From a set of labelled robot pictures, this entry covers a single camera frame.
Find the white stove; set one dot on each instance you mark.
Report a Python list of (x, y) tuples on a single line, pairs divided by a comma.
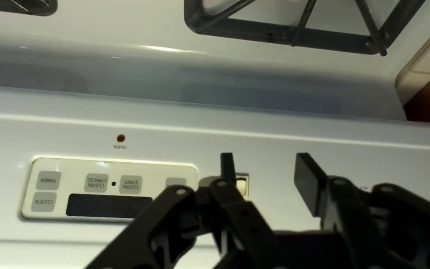
[(237, 112)]

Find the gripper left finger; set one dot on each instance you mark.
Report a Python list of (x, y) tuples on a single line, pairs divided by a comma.
[(233, 213)]

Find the black burner grate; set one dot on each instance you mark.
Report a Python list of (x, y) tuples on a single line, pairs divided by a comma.
[(297, 26), (17, 5)]

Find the white rocker switch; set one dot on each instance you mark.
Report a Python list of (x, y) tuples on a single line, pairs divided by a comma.
[(242, 184)]

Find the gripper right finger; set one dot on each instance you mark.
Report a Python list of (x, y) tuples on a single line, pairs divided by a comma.
[(349, 213)]

